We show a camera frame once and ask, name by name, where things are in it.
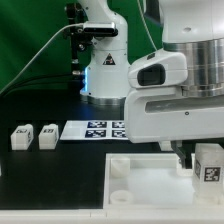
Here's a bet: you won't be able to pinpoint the black cables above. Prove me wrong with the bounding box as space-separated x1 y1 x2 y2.
0 73 83 98

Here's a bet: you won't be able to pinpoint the white front table rail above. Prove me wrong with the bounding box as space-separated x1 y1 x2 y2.
0 209 224 224

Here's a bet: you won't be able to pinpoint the grey camera cable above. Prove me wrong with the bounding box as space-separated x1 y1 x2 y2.
0 23 84 95

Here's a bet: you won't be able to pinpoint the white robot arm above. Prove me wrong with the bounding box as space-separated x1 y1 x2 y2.
80 0 224 143

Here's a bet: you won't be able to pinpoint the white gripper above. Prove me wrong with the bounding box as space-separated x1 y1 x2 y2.
124 87 224 169

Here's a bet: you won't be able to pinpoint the white marker sheet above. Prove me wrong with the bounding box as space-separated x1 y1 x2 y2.
60 120 127 140

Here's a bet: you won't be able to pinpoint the black fixed camera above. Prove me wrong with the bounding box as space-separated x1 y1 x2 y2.
83 21 118 37

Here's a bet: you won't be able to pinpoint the white square tabletop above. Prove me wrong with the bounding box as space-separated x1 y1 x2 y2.
103 153 224 209

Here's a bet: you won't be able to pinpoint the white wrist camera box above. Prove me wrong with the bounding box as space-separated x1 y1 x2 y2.
128 49 188 89

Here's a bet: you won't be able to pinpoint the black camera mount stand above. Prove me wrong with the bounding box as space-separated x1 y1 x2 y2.
65 3 92 89

